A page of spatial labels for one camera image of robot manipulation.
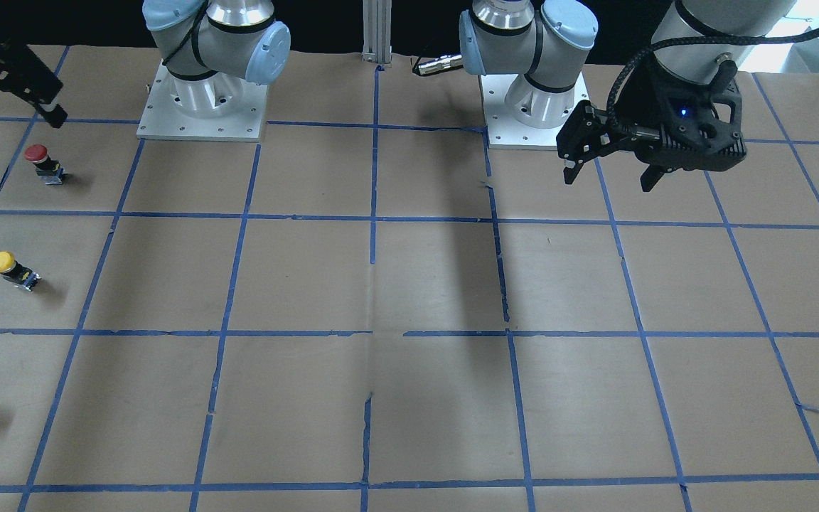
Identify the brown paper table cover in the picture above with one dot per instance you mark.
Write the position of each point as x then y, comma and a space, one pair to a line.
373, 310

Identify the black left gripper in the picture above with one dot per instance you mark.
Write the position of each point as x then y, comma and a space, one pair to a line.
643, 101

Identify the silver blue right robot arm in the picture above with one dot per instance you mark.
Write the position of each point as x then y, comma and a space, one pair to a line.
214, 50

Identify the aluminium rear frame post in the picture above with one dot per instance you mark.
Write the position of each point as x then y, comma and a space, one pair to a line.
376, 29

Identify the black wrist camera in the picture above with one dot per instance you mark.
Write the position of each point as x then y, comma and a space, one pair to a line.
588, 134

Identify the yellow push button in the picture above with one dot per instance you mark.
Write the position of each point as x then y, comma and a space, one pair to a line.
19, 275

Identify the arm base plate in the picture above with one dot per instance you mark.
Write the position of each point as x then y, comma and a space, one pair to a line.
216, 109
522, 117

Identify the red push button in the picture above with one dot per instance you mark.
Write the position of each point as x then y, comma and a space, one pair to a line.
49, 170

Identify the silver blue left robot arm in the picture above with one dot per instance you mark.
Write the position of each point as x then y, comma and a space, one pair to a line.
688, 38

